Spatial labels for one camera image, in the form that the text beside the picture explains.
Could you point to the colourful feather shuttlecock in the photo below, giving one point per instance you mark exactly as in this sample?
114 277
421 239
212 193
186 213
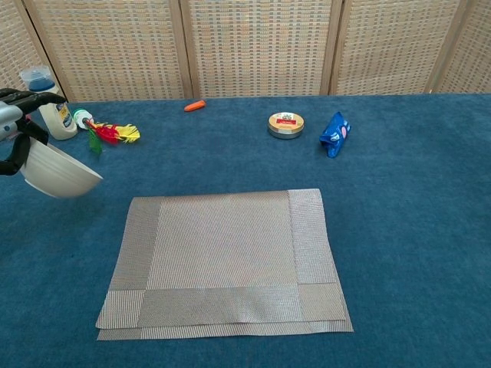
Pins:
111 132

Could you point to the white ceramic bowl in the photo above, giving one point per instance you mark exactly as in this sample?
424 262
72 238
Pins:
61 172

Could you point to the blue snack packet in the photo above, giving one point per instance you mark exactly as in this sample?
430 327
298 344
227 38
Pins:
335 134

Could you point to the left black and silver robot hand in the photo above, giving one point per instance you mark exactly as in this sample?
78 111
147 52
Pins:
9 115

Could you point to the blue felt table cover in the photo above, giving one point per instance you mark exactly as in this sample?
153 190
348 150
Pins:
403 230

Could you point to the round gold tin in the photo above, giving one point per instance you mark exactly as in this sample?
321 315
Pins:
286 125

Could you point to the small orange plastic piece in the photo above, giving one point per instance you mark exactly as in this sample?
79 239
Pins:
195 106

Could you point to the cream squeeze bottle blue cap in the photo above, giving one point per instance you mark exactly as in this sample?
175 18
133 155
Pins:
59 124

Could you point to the woven bamboo folding screen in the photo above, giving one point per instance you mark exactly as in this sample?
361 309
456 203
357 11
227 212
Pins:
261 46

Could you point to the brown woven placemat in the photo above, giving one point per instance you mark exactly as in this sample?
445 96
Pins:
222 245

